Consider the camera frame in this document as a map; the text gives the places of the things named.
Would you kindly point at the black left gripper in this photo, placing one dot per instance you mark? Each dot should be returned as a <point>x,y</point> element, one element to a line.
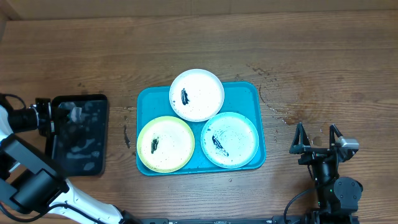
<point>55,120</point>

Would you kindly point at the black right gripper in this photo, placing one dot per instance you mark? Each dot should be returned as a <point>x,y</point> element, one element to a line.
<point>316,149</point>

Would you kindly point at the dark green sponge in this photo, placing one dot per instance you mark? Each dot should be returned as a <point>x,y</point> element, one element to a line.
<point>75,114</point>

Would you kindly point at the yellow-green plate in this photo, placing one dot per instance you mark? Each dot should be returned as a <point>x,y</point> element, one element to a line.
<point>165,144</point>

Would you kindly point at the white plate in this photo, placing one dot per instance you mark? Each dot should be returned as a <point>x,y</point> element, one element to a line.
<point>196,95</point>

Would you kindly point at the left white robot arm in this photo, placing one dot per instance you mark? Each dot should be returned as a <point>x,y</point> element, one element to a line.
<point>32,184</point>

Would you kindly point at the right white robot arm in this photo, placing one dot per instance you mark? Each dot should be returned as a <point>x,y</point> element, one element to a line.
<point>337,196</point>

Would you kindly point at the black water tray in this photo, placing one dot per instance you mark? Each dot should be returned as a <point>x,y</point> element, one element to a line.
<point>80,148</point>

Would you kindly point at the blue plastic tray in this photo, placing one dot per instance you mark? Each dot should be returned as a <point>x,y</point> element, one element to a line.
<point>240,97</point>

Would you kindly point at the light blue plate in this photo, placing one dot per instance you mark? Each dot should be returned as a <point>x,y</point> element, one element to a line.
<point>229,140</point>

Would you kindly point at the brown cardboard backdrop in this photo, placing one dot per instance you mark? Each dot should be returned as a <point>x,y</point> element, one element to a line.
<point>77,9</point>

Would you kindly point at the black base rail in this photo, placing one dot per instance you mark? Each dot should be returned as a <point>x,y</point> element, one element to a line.
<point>248,220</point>

